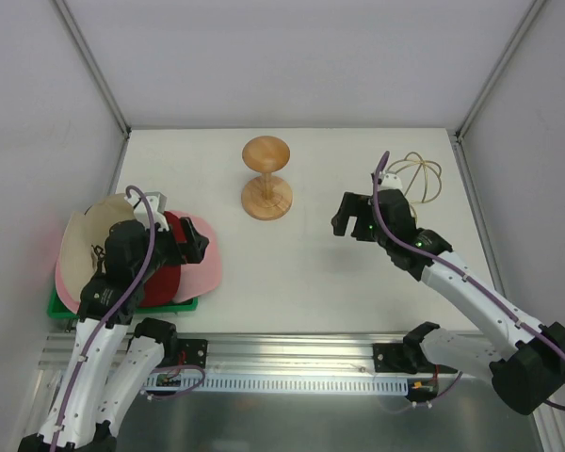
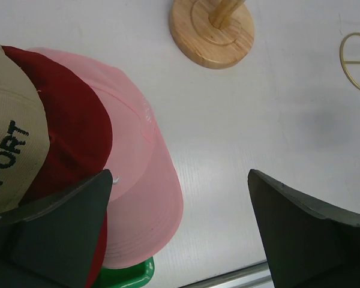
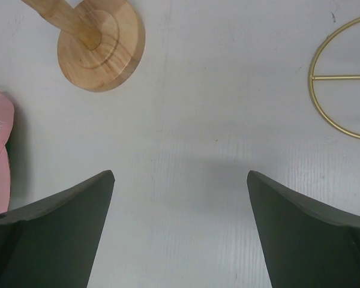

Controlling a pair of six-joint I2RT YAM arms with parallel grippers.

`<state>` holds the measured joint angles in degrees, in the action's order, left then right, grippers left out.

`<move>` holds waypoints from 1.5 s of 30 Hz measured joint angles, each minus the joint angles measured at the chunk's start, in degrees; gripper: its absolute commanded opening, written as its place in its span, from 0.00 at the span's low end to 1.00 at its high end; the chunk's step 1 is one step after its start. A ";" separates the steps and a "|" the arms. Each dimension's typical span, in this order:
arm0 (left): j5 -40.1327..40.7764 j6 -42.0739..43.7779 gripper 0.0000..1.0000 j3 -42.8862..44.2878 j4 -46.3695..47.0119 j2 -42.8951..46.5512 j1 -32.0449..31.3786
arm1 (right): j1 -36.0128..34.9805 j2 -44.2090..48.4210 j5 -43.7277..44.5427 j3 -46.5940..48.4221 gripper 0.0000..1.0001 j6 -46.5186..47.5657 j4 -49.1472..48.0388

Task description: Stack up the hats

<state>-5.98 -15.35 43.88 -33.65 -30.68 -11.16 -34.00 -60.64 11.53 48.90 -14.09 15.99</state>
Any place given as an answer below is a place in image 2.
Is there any wooden hat stand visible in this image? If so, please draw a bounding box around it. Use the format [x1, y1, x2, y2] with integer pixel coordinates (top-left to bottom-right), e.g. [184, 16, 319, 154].
[169, 0, 254, 69]

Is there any pink cap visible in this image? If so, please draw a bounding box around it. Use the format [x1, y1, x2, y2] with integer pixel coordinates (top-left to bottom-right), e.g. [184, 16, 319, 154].
[36, 47, 184, 269]

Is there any aluminium rail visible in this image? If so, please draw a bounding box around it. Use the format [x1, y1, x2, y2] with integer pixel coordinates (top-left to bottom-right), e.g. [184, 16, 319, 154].
[185, 262, 274, 288]

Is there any gold wire sphere stand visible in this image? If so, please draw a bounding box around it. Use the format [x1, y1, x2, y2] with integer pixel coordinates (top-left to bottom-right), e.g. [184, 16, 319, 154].
[339, 32, 360, 91]

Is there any dark red cap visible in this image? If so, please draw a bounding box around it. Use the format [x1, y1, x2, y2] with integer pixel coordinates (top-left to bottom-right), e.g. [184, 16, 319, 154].
[2, 46, 113, 288]

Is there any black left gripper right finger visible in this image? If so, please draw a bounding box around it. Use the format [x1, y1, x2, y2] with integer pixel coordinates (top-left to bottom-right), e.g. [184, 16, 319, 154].
[248, 169, 360, 287]

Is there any green plastic tray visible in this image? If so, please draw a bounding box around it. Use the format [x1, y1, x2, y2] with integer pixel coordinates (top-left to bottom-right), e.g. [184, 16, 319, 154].
[92, 257, 155, 288]

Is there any beige sport cap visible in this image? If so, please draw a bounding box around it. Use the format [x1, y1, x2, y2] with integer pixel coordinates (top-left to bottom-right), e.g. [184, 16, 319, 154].
[0, 46, 50, 213]

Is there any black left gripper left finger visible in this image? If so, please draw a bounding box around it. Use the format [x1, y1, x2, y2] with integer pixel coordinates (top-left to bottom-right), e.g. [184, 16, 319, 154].
[0, 169, 113, 287]

